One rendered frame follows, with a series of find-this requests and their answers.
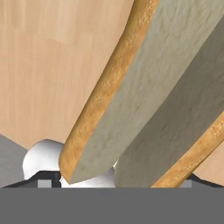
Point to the split golden-brown hot dog bun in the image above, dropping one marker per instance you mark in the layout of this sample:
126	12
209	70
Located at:
140	110

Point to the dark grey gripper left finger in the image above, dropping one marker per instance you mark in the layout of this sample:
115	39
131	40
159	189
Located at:
46	176

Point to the white bowl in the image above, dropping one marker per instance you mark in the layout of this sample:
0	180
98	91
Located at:
42	157

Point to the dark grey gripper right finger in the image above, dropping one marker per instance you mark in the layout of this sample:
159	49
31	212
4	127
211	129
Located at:
198	182

